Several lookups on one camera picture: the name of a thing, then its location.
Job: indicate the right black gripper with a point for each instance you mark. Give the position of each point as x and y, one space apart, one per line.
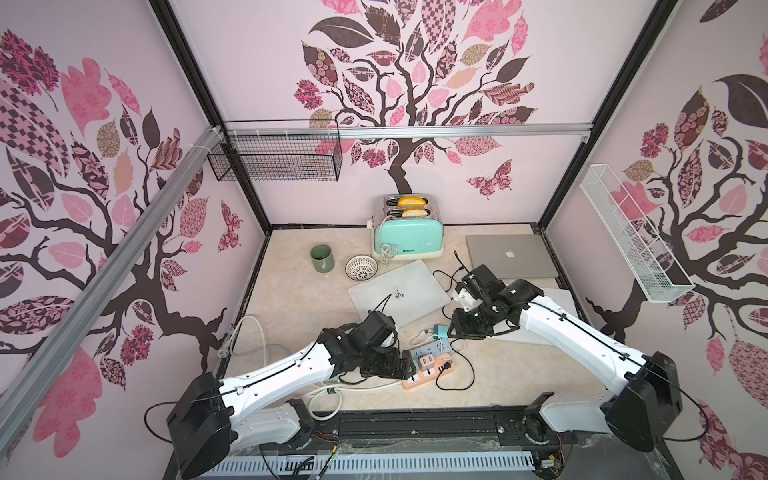
472 324

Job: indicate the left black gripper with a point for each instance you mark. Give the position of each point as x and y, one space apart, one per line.
388 371

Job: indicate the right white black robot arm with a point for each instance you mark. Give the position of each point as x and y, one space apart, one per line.
642 397

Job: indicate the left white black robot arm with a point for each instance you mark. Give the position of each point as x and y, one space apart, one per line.
214 417

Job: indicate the silver apple laptop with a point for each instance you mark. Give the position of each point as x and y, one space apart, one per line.
512 256

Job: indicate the pink charger on orange strip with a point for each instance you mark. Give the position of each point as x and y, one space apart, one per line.
426 362

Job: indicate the white laptop right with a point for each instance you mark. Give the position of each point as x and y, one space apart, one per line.
561 297

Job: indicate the white laptop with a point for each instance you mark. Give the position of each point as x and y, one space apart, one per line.
561 297
406 294

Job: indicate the white laptop centre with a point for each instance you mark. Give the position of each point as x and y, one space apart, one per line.
406 294

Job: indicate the grey power strip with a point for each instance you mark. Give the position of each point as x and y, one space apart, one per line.
435 348

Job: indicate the orange power strip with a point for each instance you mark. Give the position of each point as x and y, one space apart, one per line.
444 366

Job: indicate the white patterned bowl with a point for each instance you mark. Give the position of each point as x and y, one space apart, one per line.
361 268

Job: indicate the green mug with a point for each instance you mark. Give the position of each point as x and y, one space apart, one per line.
322 258

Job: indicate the mint green toaster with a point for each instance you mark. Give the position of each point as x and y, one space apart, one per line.
406 234

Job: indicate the bread slice in toaster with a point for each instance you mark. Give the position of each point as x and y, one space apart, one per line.
411 202

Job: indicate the white wire basket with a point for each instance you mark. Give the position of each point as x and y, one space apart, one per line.
624 209

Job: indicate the black wire basket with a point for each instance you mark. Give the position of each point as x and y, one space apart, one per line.
279 150

